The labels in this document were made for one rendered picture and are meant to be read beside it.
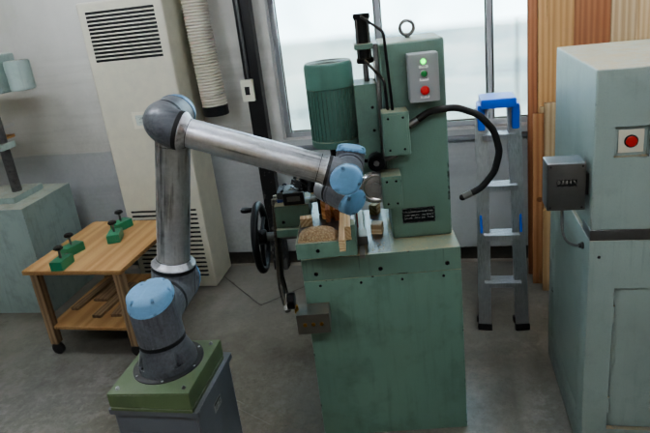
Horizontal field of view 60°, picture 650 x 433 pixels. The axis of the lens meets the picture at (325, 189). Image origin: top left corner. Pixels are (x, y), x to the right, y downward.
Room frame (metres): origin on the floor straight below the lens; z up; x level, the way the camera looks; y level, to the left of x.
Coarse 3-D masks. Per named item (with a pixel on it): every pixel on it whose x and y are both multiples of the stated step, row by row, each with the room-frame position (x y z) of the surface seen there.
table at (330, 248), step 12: (312, 204) 2.16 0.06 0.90; (312, 216) 2.03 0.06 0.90; (288, 228) 2.01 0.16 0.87; (300, 228) 1.93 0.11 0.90; (336, 228) 1.89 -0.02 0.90; (348, 240) 1.78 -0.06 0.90; (300, 252) 1.79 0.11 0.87; (312, 252) 1.78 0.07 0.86; (324, 252) 1.78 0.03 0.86; (336, 252) 1.78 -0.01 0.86; (348, 252) 1.78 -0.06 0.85
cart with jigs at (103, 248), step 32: (96, 224) 3.26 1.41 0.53; (128, 224) 3.14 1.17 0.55; (64, 256) 2.70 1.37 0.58; (96, 256) 2.77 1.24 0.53; (128, 256) 2.72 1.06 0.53; (96, 288) 3.06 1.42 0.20; (128, 288) 2.62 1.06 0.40; (64, 320) 2.76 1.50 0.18; (96, 320) 2.72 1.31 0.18; (128, 320) 2.59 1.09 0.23
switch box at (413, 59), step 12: (408, 60) 1.89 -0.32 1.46; (420, 60) 1.88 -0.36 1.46; (432, 60) 1.88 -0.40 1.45; (408, 72) 1.89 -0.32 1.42; (420, 72) 1.88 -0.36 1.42; (432, 72) 1.88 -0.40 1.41; (408, 84) 1.91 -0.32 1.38; (420, 84) 1.88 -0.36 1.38; (432, 84) 1.88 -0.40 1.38; (408, 96) 1.93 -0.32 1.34; (420, 96) 1.88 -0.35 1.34; (432, 96) 1.88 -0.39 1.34
